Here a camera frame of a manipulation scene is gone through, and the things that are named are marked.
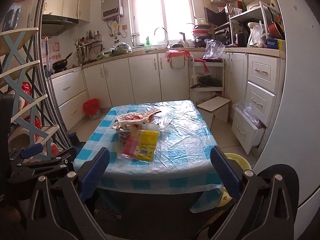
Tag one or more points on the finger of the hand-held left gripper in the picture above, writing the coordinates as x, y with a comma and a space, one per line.
73, 140
32, 151

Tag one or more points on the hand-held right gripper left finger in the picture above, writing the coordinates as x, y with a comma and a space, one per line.
93, 173

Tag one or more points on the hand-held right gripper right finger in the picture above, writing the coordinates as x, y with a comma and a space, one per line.
225, 172

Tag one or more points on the yellow plastic bin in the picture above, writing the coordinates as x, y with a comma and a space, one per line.
240, 160

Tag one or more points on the wrapper pile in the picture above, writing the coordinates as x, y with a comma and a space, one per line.
121, 132

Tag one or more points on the red white wrapper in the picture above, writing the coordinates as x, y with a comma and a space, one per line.
130, 117

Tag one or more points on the yellow pink packet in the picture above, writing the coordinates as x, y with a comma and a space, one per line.
147, 142

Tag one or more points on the clear plastic film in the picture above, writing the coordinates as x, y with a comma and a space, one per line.
166, 122

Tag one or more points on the brown paper wrapper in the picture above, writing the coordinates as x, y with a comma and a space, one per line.
153, 113

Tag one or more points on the red trash bin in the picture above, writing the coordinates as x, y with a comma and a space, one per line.
91, 107

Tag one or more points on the open white drawer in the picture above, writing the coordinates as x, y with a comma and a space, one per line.
243, 132

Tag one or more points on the blue checkered plastic tablecloth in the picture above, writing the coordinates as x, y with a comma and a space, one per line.
180, 135

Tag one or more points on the clear plastic bags in drawer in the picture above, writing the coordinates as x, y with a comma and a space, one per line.
247, 111

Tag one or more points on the white wooden stool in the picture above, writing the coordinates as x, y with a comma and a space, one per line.
213, 103

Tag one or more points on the mop pole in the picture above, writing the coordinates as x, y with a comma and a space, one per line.
47, 72

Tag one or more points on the black wok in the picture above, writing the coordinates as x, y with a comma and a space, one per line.
60, 65

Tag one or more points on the white blue storage rack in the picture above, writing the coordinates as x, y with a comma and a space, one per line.
17, 72

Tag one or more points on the white shelf cart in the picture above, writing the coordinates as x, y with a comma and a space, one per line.
220, 80

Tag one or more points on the black frying pan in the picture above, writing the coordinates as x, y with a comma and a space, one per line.
208, 81

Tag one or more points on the white base cabinets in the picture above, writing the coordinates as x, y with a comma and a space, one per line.
142, 77

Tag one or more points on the utensil rack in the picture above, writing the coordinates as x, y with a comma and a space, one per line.
86, 46

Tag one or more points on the bag of green vegetables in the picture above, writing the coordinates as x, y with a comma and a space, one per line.
120, 50

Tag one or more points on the white drawer cabinet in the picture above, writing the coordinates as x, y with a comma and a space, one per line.
262, 72

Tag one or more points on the white refrigerator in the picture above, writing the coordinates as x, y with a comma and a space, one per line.
300, 92

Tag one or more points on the red plastic ribbon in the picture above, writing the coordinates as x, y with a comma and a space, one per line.
201, 61

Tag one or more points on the range hood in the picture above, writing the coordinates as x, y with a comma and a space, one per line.
57, 22

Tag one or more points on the white hanging bin red bag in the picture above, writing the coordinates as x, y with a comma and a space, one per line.
178, 60

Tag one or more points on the green bottle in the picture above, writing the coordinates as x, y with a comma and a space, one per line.
147, 41

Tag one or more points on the clear plastic bag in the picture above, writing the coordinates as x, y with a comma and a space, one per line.
212, 48

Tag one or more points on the blue box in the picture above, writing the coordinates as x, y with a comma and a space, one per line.
273, 44

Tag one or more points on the plastic bag with food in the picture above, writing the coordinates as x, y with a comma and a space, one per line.
256, 36

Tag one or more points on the grey water heater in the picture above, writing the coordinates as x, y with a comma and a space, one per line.
112, 5

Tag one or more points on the stack of bowls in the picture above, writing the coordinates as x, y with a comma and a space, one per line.
201, 33

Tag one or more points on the chrome faucet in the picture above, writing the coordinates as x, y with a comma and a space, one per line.
166, 33

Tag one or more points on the red cooking pot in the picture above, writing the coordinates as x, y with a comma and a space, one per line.
275, 28

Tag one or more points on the black microwave oven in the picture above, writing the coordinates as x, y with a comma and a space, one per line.
215, 17

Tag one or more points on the window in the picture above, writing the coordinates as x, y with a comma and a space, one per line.
162, 12

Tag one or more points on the white counter shelf rack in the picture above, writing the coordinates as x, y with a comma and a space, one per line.
250, 12

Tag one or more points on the grey sliding door frame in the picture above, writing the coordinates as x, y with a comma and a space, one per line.
43, 10

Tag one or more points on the white wall cabinets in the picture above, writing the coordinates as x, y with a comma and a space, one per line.
70, 2

